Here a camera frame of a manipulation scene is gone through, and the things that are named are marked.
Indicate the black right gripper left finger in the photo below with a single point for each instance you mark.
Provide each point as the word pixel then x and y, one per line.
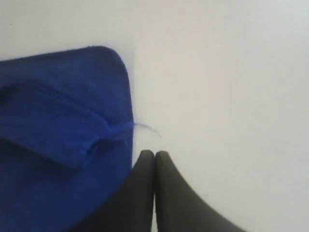
pixel 130 209

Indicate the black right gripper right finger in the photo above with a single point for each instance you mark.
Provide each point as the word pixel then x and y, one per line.
pixel 178 208

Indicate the blue microfibre towel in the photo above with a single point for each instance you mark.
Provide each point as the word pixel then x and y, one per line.
pixel 66 137

